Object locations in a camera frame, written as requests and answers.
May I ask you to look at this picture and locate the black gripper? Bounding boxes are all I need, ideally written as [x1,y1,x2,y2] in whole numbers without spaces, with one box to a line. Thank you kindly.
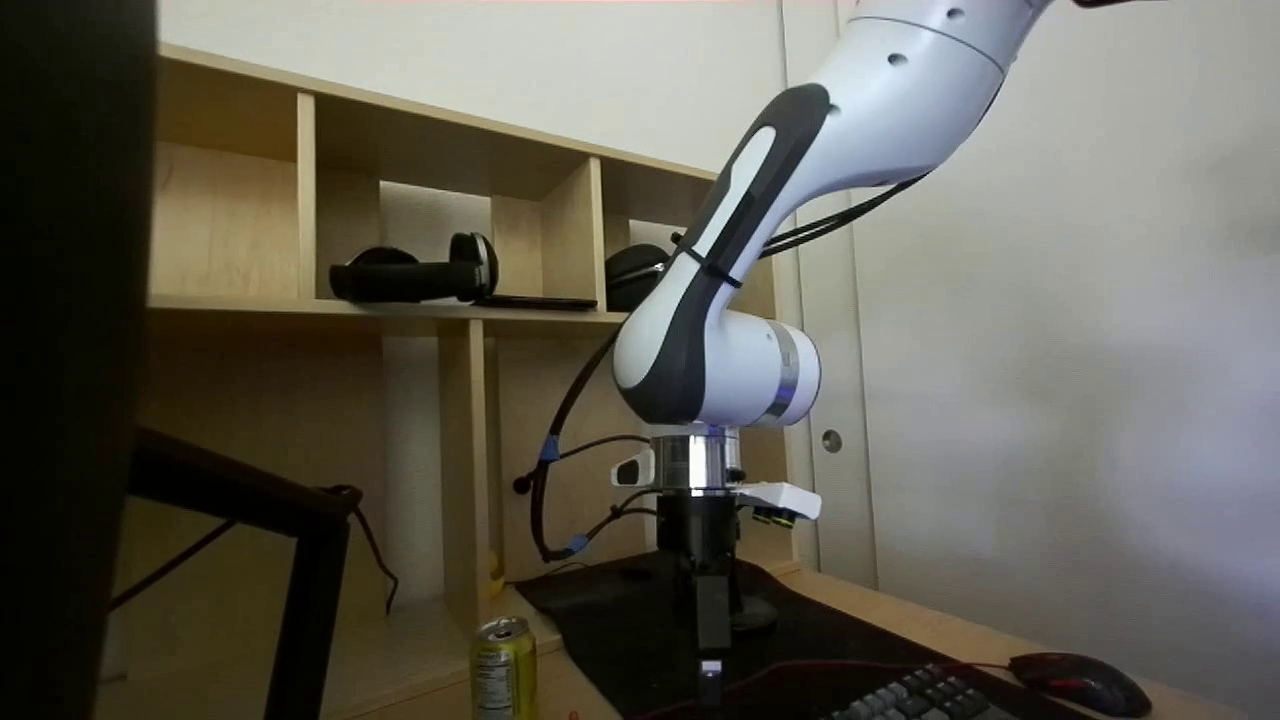
[656,485,744,680]

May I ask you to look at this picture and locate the dark grey computer keyboard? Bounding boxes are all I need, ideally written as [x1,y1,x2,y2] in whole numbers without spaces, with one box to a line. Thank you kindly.
[826,659,1026,720]

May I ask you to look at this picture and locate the black desk mat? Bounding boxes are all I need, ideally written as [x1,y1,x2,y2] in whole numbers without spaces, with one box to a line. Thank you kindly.
[514,547,1102,720]

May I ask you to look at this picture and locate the green yellow drink can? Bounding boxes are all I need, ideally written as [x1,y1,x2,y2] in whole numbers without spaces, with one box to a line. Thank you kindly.
[470,610,545,720]

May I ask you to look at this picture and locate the white door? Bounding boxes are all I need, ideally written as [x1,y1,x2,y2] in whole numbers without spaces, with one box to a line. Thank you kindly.
[775,0,888,590]

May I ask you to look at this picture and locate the black round object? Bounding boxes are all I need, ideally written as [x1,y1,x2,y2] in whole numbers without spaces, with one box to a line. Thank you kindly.
[606,241,681,321]

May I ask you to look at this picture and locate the flat black item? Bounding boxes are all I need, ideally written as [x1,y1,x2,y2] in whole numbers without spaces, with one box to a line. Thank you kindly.
[471,291,602,316]

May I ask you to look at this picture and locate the black computer mouse red accents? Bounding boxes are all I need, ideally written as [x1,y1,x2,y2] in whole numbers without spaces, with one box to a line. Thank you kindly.
[1003,646,1157,720]

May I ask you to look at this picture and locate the black headphones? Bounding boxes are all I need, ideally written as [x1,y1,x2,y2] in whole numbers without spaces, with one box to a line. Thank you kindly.
[325,229,505,308]

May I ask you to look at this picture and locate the wooden shelf unit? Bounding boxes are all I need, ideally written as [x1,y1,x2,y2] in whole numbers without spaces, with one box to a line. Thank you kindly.
[144,42,807,639]

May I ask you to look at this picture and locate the dark monitor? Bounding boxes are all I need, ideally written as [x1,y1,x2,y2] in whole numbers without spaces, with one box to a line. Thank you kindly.
[0,0,166,720]

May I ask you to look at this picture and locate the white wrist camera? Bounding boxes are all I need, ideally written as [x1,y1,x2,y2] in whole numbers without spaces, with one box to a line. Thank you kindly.
[729,474,828,528]

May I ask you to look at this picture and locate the thin black hanging cable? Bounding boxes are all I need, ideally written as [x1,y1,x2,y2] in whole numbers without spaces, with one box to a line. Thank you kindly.
[349,499,404,620]

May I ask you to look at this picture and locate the black metal frame stand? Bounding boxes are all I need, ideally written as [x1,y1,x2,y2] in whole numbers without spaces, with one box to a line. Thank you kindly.
[109,423,369,720]

